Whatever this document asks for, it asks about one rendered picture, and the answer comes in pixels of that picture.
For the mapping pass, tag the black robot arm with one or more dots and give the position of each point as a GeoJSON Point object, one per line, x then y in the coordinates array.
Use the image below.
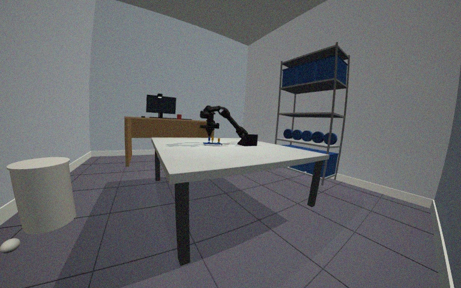
{"type": "Point", "coordinates": [208, 113]}

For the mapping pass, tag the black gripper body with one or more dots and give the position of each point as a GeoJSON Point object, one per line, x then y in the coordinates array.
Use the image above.
{"type": "Point", "coordinates": [207, 124]}

